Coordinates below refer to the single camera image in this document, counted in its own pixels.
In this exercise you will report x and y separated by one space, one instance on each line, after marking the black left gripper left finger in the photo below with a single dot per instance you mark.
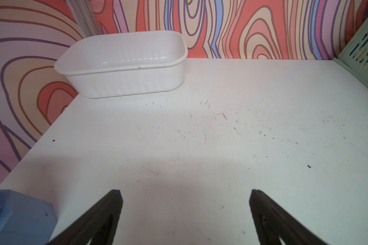
97 226

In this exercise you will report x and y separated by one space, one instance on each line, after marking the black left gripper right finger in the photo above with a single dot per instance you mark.
275 226

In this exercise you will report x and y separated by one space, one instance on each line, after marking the white plastic storage box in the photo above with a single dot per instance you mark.
124 64

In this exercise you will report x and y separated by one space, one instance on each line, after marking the blue pencil case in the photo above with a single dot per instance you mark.
25 220

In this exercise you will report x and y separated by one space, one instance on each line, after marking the green file organizer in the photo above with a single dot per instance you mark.
354 57

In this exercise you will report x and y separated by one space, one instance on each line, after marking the aluminium frame post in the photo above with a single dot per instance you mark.
84 17

